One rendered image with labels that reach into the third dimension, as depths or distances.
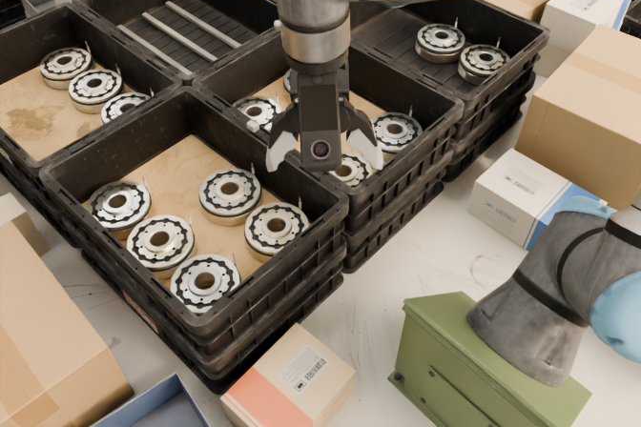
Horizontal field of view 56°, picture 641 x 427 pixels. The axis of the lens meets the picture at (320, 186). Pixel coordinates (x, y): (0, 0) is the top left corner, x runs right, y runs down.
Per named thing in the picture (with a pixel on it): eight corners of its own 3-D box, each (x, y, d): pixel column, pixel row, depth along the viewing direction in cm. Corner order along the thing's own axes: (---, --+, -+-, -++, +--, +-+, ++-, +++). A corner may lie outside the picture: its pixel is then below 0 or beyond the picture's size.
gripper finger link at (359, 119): (386, 133, 75) (344, 92, 70) (387, 142, 75) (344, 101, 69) (356, 149, 78) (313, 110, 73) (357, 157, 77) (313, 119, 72)
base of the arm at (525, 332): (569, 376, 86) (611, 322, 84) (549, 397, 73) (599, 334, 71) (484, 309, 93) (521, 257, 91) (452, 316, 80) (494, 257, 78)
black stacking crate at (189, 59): (303, 63, 130) (302, 17, 122) (196, 130, 116) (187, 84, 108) (190, -5, 149) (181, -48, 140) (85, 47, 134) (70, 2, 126)
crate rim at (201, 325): (354, 209, 91) (354, 199, 89) (199, 341, 76) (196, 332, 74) (189, 92, 109) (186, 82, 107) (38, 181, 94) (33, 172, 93)
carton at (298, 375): (298, 344, 98) (296, 321, 93) (354, 391, 93) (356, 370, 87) (225, 417, 90) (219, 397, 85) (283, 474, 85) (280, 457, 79)
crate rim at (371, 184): (465, 113, 105) (468, 103, 103) (354, 209, 91) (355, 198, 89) (303, 25, 123) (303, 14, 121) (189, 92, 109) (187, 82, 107)
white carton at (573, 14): (575, 3, 150) (588, -31, 143) (621, 22, 144) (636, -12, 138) (535, 37, 140) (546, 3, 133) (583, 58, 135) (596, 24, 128)
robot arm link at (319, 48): (349, 32, 60) (269, 35, 61) (350, 68, 64) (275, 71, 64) (349, -11, 65) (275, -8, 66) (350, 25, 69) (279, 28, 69)
